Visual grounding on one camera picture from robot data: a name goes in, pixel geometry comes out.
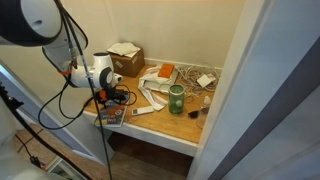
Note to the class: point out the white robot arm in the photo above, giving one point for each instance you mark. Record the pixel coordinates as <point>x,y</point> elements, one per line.
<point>98,71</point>

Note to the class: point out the small orange box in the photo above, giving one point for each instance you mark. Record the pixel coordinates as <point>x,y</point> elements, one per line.
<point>166,71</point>

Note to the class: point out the white remote control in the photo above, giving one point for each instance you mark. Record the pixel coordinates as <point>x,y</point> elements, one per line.
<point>142,110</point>

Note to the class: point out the stack of white papers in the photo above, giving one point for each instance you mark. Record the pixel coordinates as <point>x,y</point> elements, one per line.
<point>122,48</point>

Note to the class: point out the white door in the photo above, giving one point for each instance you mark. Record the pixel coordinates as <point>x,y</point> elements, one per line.
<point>266,73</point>

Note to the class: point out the white power adapter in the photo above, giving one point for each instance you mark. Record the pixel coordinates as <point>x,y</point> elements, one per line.
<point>204,80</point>

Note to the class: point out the white plastic bag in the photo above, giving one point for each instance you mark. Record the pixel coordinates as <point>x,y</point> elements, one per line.
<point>151,83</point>

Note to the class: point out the green glass jar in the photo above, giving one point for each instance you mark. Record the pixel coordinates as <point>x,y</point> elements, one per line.
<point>176,98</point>

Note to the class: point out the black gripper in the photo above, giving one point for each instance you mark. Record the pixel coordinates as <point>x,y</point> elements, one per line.
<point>116,95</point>

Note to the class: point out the clear plastic bottle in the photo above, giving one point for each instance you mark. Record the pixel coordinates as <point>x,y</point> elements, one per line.
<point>204,111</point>

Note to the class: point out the black tripod pole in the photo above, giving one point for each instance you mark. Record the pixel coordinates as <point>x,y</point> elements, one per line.
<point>20,118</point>

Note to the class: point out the brown cardboard box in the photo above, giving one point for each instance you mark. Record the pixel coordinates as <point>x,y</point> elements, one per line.
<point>128,65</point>

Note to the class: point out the blue orange paperback book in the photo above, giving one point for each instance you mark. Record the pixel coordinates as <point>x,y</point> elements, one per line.
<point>111,116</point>

